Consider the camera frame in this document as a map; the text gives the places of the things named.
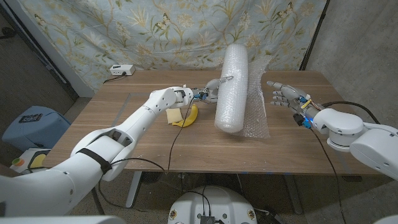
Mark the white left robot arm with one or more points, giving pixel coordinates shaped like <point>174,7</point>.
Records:
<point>93,155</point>

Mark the yellow toy banana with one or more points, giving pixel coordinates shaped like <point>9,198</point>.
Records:
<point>191,119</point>

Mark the clear bubble wrap roll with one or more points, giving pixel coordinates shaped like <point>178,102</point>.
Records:
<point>231,93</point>

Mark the blue plastic bin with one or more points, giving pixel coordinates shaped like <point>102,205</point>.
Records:
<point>37,130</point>

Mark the black patterned card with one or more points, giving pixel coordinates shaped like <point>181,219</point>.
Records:
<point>30,118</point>

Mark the white box with yellow button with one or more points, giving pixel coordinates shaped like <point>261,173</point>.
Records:
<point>28,157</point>

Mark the floral printed backdrop cloth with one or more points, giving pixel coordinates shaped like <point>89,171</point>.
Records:
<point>155,31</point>

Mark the white table leg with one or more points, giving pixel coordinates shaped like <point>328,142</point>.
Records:
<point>134,189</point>

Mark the black backdrop stand pole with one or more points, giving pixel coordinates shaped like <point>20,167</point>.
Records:
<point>314,34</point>

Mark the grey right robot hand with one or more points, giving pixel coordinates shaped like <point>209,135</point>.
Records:
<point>293,98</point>

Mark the pale yellow sponge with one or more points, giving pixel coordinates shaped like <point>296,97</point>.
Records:
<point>174,116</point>

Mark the white power box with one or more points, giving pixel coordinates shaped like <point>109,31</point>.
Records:
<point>122,69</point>

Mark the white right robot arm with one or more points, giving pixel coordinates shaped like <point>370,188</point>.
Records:
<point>367,137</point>

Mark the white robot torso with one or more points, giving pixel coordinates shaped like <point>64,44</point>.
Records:
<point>213,202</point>

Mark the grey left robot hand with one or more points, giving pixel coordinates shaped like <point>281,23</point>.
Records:
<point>211,91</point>

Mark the grey table leg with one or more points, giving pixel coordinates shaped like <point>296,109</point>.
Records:
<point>293,193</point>

